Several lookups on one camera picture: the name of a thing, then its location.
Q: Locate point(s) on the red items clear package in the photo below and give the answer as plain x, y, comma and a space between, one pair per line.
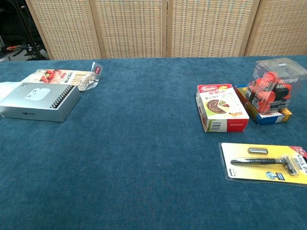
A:
266, 95

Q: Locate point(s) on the white red cake snack box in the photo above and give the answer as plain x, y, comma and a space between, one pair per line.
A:
223, 105

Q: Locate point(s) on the silver earbuds box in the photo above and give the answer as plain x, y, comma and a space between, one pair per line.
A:
40, 100

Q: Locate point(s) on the yellow blue snack box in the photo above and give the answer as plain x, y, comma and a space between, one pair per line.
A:
271, 118

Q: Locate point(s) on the blue table cloth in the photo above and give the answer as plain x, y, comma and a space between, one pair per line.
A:
144, 155

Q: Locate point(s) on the wicker folding screen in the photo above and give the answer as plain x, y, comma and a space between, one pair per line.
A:
132, 28

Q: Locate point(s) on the bamboo sticks plastic bag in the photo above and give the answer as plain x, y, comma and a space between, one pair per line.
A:
57, 75

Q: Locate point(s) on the yellow razor blister pack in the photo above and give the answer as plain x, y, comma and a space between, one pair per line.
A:
244, 165

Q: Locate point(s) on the black tripod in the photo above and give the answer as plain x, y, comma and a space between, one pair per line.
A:
33, 48

